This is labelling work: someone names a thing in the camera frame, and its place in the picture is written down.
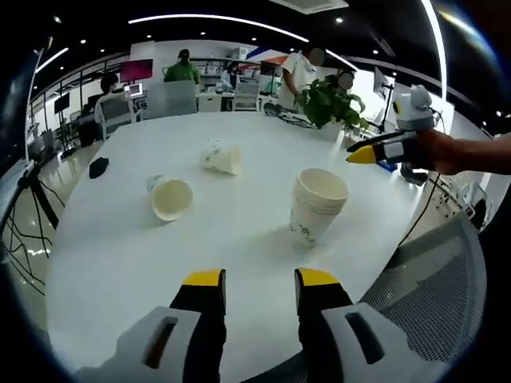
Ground small black object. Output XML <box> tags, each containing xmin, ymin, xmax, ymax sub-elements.
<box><xmin>88</xmin><ymin>157</ymin><xmax>110</xmax><ymax>180</ymax></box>

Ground white-framed monitor screen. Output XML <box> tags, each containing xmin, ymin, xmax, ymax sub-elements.
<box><xmin>23</xmin><ymin>38</ymin><xmax>53</xmax><ymax>160</ymax></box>

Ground white office chair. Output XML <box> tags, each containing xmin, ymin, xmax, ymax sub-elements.
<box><xmin>233</xmin><ymin>81</ymin><xmax>263</xmax><ymax>112</ymax></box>
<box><xmin>95</xmin><ymin>97</ymin><xmax>135</xmax><ymax>140</ymax></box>

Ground grey partition panel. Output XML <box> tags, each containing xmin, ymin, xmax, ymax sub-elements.
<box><xmin>146</xmin><ymin>79</ymin><xmax>198</xmax><ymax>120</ymax></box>

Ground person's right hand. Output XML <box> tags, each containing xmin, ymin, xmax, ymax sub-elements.
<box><xmin>403</xmin><ymin>128</ymin><xmax>466</xmax><ymax>176</ymax></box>

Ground green potted plant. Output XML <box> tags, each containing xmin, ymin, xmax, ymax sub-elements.
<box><xmin>297</xmin><ymin>78</ymin><xmax>370</xmax><ymax>140</ymax></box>

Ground ceiling air vent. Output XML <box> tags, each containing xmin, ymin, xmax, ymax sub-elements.
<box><xmin>269</xmin><ymin>0</ymin><xmax>351</xmax><ymax>13</ymax></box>

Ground dark grey curved object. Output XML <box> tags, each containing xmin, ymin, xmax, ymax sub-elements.
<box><xmin>400</xmin><ymin>161</ymin><xmax>429</xmax><ymax>185</ymax></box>

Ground white cabinet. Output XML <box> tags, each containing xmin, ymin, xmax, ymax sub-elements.
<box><xmin>198</xmin><ymin>92</ymin><xmax>224</xmax><ymax>113</ymax></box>

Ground black tripod stand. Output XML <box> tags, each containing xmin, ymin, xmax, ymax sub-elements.
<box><xmin>15</xmin><ymin>161</ymin><xmax>65</xmax><ymax>231</ymax></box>

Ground ceiling light strip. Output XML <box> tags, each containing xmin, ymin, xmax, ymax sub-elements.
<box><xmin>35</xmin><ymin>47</ymin><xmax>69</xmax><ymax>73</ymax></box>
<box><xmin>421</xmin><ymin>0</ymin><xmax>448</xmax><ymax>101</ymax></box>
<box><xmin>128</xmin><ymin>14</ymin><xmax>311</xmax><ymax>43</ymax></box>

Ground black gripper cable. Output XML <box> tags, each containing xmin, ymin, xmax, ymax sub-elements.
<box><xmin>398</xmin><ymin>173</ymin><xmax>440</xmax><ymax>247</ymax></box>

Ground white table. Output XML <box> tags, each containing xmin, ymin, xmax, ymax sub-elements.
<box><xmin>46</xmin><ymin>111</ymin><xmax>430</xmax><ymax>376</ymax></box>

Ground black cable bundle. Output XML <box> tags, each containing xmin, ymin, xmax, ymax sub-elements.
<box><xmin>263</xmin><ymin>102</ymin><xmax>316</xmax><ymax>128</ymax></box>

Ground printed white paper cup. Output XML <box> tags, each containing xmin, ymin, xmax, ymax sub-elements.
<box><xmin>145</xmin><ymin>174</ymin><xmax>195</xmax><ymax>223</ymax></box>
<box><xmin>199</xmin><ymin>138</ymin><xmax>243</xmax><ymax>176</ymax></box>

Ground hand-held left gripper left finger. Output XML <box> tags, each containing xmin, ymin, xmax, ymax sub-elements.
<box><xmin>113</xmin><ymin>268</ymin><xmax>228</xmax><ymax>383</ymax></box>

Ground black screen on stand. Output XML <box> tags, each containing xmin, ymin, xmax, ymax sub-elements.
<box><xmin>54</xmin><ymin>95</ymin><xmax>71</xmax><ymax>152</ymax></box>

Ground black floor cables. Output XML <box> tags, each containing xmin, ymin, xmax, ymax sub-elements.
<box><xmin>0</xmin><ymin>207</ymin><xmax>53</xmax><ymax>284</ymax></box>

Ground stack of white paper cups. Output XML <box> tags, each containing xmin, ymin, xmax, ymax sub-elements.
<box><xmin>287</xmin><ymin>167</ymin><xmax>350</xmax><ymax>251</ymax></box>

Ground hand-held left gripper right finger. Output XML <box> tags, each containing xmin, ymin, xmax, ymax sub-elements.
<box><xmin>294</xmin><ymin>267</ymin><xmax>424</xmax><ymax>383</ymax></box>

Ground grey mesh office chair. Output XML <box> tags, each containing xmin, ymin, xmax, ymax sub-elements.
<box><xmin>247</xmin><ymin>211</ymin><xmax>488</xmax><ymax>383</ymax></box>

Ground red display screen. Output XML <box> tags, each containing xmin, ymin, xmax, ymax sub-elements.
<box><xmin>119</xmin><ymin>58</ymin><xmax>154</xmax><ymax>83</ymax></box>

